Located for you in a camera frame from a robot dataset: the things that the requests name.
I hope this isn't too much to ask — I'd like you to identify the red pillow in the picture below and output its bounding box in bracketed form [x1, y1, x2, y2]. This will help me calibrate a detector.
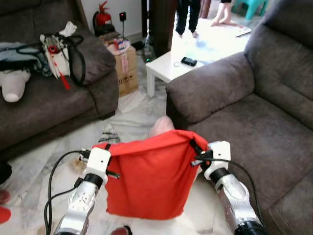
[93, 129, 208, 220]

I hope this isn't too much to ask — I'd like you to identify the pink pillow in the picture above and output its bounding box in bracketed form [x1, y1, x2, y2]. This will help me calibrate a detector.
[148, 116, 176, 139]

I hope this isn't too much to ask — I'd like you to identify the cardboard box with black symbols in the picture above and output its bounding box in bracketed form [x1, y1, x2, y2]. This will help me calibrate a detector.
[117, 70, 139, 97]

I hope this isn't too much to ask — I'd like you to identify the red tassel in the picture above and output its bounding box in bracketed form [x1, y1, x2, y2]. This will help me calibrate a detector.
[47, 46, 71, 90]

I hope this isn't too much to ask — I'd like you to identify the white side table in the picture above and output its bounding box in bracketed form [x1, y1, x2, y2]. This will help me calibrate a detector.
[146, 49, 206, 97]

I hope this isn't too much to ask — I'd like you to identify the small black device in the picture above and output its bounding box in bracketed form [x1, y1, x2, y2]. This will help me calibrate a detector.
[181, 57, 198, 67]

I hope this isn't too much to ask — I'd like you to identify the cardboard box with red tape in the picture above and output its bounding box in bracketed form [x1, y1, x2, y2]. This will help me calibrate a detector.
[114, 43, 138, 74]

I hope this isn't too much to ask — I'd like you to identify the bag of snack packets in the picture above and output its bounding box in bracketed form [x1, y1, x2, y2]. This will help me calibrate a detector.
[105, 33, 131, 52]

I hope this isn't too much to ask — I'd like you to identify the red slipper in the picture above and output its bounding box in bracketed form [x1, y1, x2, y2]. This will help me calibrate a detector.
[0, 207, 11, 224]

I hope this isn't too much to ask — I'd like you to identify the white crumpled cloth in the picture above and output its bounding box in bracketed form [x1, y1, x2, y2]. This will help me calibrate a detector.
[58, 21, 78, 37]

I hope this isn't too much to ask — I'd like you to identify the paper sheet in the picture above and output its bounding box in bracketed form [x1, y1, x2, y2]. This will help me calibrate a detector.
[235, 27, 253, 38]

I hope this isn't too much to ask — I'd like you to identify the grey blue garment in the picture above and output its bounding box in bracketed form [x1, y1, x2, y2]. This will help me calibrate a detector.
[0, 42, 49, 76]

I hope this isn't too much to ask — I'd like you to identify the red fire extinguisher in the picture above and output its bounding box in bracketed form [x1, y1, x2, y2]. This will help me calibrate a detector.
[93, 1, 112, 36]

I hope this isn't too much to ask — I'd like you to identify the dark wooden pillar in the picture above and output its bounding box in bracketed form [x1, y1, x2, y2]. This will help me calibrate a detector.
[142, 0, 178, 57]

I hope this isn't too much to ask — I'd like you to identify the person in dark trousers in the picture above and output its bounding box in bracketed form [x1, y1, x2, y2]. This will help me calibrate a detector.
[175, 0, 201, 39]

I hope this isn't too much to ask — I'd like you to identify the teal plastic stool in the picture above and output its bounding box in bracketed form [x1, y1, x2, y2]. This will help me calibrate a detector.
[232, 0, 268, 19]

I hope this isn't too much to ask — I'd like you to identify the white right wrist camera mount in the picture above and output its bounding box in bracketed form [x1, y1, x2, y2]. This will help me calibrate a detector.
[204, 141, 231, 181]

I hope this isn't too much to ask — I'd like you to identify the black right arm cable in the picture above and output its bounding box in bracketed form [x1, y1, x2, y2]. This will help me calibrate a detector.
[192, 157, 265, 226]

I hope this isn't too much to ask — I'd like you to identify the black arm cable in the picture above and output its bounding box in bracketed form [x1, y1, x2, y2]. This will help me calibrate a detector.
[44, 149, 91, 235]
[192, 157, 265, 226]

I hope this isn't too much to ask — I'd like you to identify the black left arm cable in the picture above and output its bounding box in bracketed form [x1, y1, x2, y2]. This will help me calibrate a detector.
[44, 149, 91, 235]

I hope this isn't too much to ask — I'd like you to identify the white bag with black strap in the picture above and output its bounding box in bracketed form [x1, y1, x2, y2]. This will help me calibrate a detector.
[40, 33, 87, 89]

